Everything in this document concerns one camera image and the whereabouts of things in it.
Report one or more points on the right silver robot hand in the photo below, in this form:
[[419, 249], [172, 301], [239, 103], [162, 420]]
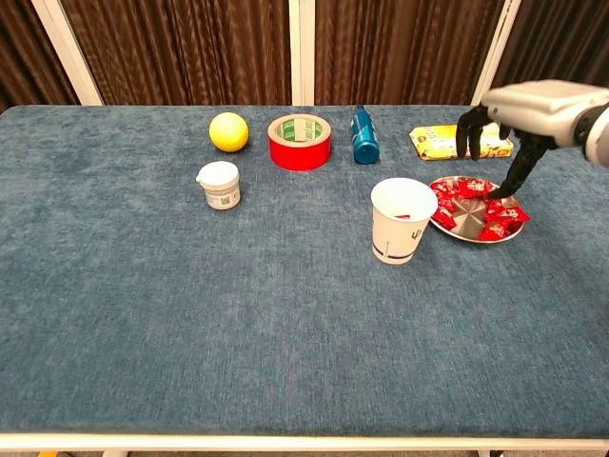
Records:
[[533, 109]]

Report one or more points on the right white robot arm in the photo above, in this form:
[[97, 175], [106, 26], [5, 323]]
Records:
[[597, 138]]

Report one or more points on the metal bowl of red candies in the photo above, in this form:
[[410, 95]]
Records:
[[468, 216]]

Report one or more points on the white paper cup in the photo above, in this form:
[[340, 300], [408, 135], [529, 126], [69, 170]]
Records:
[[395, 238]]

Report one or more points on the brown pleated curtain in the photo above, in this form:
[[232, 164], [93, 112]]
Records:
[[404, 47], [561, 38], [24, 47], [190, 47]]

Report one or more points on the yellow snack box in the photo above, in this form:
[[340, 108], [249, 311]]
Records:
[[438, 140]]

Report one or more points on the blue spray bottle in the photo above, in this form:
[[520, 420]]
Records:
[[365, 143]]

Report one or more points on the red tape roll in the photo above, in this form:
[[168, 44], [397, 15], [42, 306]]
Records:
[[300, 157]]

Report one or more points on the yellow ball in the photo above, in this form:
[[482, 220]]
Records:
[[229, 132]]

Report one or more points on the small white jar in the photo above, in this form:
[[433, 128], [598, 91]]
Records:
[[220, 188]]

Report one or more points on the blue fabric table cover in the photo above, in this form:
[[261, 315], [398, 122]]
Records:
[[190, 309]]

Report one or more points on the yellow floor tape strip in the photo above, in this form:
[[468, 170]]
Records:
[[47, 454]]

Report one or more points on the white partition post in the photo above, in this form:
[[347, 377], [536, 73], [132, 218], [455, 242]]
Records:
[[66, 52], [497, 47], [301, 47]]

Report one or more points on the white table frame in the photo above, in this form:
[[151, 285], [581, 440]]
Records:
[[285, 443]]

